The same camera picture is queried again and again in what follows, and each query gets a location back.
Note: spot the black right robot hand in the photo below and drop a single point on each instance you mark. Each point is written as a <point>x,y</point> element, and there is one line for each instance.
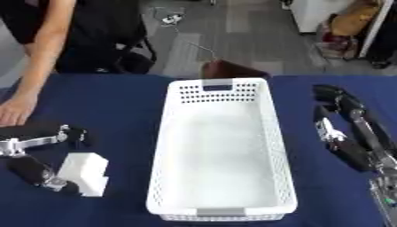
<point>356,147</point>

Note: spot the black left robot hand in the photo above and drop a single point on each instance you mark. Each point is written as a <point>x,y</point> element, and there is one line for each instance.
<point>31,171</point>

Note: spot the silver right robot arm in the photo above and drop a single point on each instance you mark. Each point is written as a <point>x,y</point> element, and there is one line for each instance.
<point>385,198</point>

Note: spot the tan cardboard box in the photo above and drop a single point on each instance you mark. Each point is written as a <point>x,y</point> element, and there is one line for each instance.
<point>354,19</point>

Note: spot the white foam block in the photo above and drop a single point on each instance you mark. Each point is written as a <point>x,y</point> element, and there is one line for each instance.
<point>85,173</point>

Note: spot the person's hand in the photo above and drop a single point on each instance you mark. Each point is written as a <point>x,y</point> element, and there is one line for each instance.
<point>15,111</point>

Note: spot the white perforated plastic basket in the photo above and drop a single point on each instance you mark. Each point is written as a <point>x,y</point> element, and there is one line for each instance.
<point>222,147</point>

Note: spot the person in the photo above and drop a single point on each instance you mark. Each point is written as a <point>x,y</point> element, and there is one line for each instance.
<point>41,32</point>

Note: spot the dark brown bag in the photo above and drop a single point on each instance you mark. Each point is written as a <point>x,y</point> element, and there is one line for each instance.
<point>230,71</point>

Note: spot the black office chair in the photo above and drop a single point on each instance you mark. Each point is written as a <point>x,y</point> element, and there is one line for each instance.
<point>129,56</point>

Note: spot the white power strip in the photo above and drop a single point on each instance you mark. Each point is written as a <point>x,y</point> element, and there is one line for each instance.
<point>172,19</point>

